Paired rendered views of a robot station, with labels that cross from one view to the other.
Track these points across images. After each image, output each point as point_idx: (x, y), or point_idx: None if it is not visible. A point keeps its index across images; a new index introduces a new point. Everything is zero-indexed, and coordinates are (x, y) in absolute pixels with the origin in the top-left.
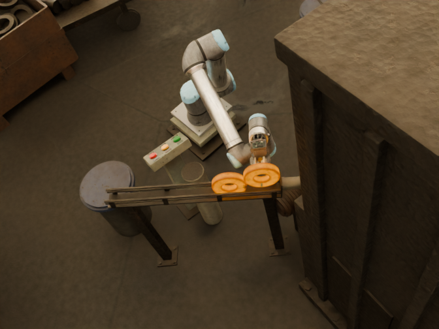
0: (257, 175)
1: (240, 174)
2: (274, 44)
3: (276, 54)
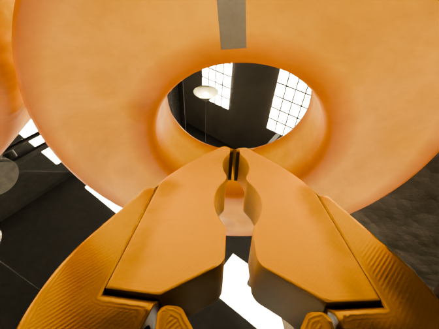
0: (202, 144)
1: (13, 137)
2: (247, 282)
3: (248, 279)
